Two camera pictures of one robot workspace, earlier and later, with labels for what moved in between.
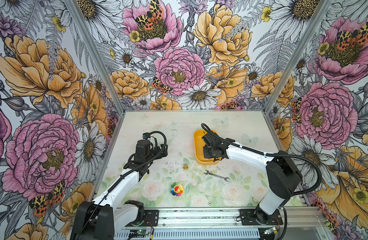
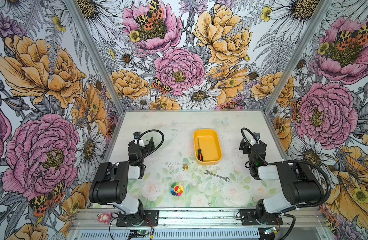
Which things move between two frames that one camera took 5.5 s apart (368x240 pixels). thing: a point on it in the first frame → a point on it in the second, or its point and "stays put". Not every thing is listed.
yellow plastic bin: x=199 y=146 stays put
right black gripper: x=205 y=150 → x=246 y=146
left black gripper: x=164 y=150 → x=147 y=146
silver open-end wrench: x=207 y=172 stays put
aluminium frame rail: x=227 y=219 stays put
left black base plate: x=151 y=219 stays put
